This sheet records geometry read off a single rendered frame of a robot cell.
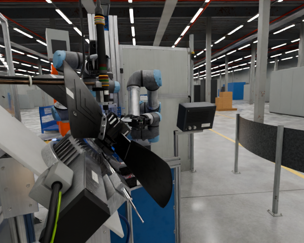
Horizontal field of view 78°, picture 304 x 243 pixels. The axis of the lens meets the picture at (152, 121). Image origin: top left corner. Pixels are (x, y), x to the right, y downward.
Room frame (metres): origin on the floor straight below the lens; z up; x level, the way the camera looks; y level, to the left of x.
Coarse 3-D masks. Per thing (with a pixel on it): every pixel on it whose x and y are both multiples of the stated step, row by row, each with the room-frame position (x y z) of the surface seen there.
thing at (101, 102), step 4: (96, 84) 0.80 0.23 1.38; (100, 84) 0.82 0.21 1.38; (92, 88) 0.83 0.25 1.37; (96, 88) 0.81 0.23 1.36; (100, 88) 0.81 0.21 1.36; (96, 92) 0.83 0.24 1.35; (100, 92) 0.82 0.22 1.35; (96, 96) 0.83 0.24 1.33; (100, 96) 0.82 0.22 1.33; (96, 100) 0.83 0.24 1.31; (100, 100) 0.82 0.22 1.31; (100, 104) 0.82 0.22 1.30; (104, 104) 0.82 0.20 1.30; (108, 104) 0.83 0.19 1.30; (112, 104) 0.85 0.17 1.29
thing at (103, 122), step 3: (102, 117) 0.69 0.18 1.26; (105, 117) 0.71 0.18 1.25; (102, 120) 0.68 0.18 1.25; (105, 120) 0.71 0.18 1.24; (102, 123) 0.68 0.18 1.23; (105, 123) 0.71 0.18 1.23; (105, 126) 0.71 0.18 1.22; (102, 129) 0.68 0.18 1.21; (102, 132) 0.68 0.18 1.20; (99, 135) 0.66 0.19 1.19; (102, 135) 0.68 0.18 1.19; (102, 138) 0.68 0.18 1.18
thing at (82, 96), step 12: (72, 72) 0.54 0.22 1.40; (72, 84) 0.51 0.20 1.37; (84, 84) 0.59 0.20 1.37; (84, 96) 0.55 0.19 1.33; (84, 108) 0.53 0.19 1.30; (96, 108) 0.62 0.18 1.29; (72, 120) 0.44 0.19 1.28; (84, 120) 0.52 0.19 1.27; (96, 120) 0.61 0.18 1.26; (72, 132) 0.43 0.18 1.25; (84, 132) 0.52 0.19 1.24; (96, 132) 0.61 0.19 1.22
